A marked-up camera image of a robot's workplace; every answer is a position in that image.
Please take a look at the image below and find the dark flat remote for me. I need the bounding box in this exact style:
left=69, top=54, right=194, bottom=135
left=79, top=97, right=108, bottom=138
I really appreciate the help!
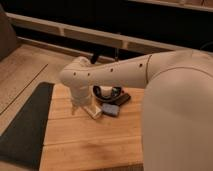
left=113, top=93, right=131, bottom=106

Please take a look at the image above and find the white shelf rail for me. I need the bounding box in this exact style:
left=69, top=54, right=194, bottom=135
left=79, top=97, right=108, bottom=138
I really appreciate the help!
left=6, top=13, right=183, bottom=54

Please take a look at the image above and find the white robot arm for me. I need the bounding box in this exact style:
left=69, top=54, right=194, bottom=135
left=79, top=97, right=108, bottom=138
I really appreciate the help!
left=60, top=50, right=213, bottom=171

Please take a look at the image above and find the grey couch corner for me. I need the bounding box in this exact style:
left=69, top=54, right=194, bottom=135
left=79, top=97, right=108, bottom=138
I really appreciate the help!
left=0, top=4, right=19, bottom=61

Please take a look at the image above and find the dark floor mat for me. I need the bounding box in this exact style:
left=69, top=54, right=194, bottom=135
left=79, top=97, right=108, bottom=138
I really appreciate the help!
left=0, top=82, right=54, bottom=169

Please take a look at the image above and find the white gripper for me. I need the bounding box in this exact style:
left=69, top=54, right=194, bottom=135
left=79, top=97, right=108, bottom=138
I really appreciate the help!
left=70, top=87, right=92, bottom=115

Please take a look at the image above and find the black and white bowl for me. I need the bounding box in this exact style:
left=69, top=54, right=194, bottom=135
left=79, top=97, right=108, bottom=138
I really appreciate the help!
left=93, top=86, right=122, bottom=99

